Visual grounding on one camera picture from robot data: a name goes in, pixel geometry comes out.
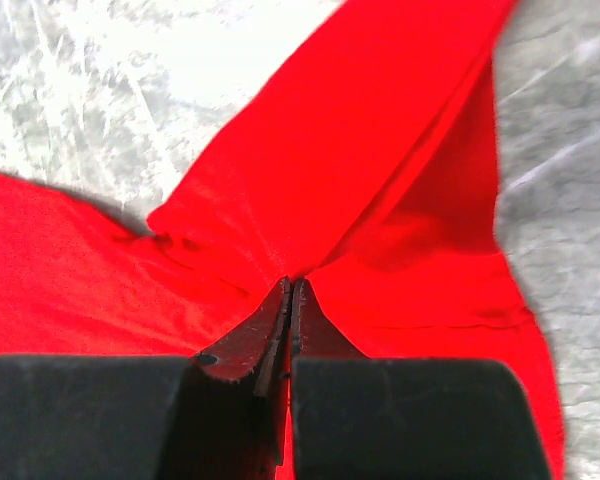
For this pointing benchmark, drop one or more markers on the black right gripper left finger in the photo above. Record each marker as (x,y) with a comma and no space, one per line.
(219,414)

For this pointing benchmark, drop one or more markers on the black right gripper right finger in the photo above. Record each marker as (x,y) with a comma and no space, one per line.
(354,417)

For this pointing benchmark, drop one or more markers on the bright red t shirt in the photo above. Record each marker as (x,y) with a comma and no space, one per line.
(367,164)

